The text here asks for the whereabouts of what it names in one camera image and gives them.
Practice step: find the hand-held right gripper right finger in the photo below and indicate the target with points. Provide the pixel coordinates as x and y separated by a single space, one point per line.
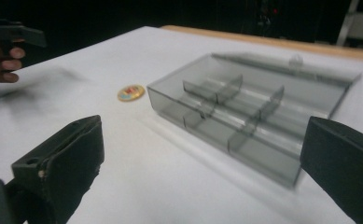
344 165

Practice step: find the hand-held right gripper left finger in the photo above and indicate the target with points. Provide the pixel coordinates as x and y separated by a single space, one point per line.
70 161

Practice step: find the round gold colourful badge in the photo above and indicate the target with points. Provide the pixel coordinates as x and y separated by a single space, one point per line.
131 92

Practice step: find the clear grey plastic divided box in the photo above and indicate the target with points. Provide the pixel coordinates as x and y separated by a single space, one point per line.
247 118

